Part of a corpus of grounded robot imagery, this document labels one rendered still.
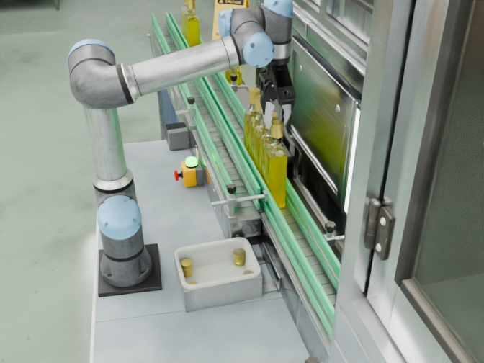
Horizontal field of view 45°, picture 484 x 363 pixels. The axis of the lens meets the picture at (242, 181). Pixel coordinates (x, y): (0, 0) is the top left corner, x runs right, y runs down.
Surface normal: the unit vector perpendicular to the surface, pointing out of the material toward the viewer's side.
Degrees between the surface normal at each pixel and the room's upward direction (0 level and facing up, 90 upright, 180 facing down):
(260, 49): 95
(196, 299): 90
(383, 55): 90
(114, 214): 12
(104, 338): 0
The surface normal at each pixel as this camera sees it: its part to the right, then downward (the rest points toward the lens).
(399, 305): -0.96, 0.15
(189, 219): 0.00, -0.83
